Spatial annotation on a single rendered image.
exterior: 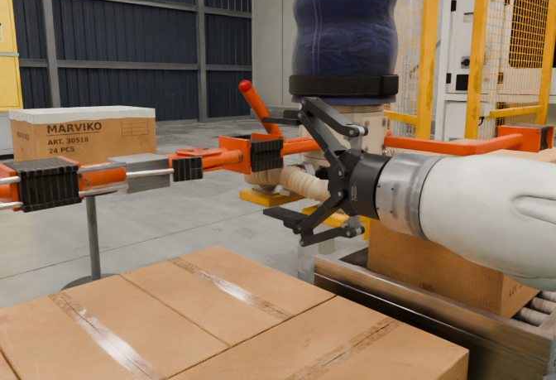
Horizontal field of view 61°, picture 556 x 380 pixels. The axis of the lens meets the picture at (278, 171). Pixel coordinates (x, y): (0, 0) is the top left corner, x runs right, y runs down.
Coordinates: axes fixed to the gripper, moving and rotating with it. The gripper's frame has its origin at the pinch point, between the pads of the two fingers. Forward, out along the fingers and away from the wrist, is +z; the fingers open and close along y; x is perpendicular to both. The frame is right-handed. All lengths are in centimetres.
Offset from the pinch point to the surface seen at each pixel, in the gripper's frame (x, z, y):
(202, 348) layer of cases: 10, 37, 50
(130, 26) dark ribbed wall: 493, 1082, -143
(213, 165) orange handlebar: -2.6, 12.0, 1.2
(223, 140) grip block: 3.3, 17.2, -1.9
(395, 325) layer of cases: 53, 12, 50
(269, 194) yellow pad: 18.2, 22.1, 11.1
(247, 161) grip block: 3.5, 10.7, 1.1
